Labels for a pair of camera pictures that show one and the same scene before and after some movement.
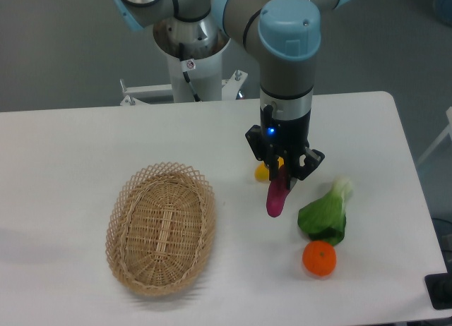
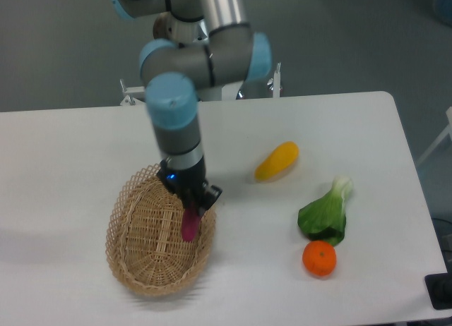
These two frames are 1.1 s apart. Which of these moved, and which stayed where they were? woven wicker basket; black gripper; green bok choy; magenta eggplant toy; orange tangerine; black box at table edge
Moved: black gripper; magenta eggplant toy
Stayed: black box at table edge; green bok choy; woven wicker basket; orange tangerine
